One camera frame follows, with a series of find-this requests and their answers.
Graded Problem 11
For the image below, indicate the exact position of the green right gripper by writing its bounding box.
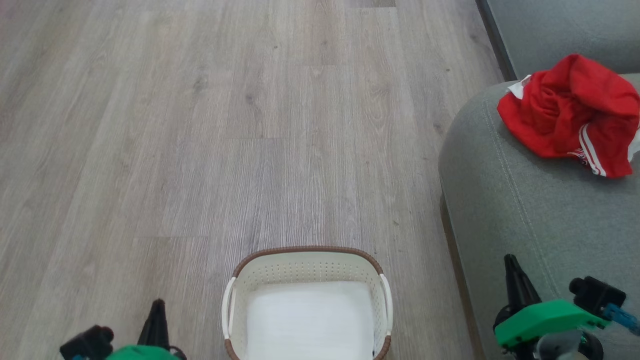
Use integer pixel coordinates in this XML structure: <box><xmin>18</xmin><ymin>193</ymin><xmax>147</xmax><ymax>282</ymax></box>
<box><xmin>494</xmin><ymin>254</ymin><xmax>611</xmax><ymax>349</ymax></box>

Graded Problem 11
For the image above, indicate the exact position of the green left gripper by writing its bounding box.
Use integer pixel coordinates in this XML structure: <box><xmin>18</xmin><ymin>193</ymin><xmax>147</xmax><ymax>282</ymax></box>
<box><xmin>105</xmin><ymin>299</ymin><xmax>187</xmax><ymax>360</ymax></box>

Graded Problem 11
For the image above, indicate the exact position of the red basketball jersey white trim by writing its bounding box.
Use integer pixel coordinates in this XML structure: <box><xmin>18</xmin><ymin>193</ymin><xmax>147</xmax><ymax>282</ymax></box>
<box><xmin>497</xmin><ymin>54</ymin><xmax>640</xmax><ymax>158</ymax></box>

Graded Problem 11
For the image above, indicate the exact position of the grey fabric rounded seat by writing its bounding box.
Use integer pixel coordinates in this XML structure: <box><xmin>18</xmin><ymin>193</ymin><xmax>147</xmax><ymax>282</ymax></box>
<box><xmin>438</xmin><ymin>72</ymin><xmax>640</xmax><ymax>360</ymax></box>

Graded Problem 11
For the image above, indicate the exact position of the white laundry basket brown rim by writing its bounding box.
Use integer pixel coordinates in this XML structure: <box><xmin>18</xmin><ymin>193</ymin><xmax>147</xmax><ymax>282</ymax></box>
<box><xmin>221</xmin><ymin>246</ymin><xmax>393</xmax><ymax>360</ymax></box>

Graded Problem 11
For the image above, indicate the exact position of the grey fabric sofa section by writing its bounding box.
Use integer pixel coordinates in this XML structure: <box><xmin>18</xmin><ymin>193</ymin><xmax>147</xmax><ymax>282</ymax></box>
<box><xmin>476</xmin><ymin>0</ymin><xmax>640</xmax><ymax>82</ymax></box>

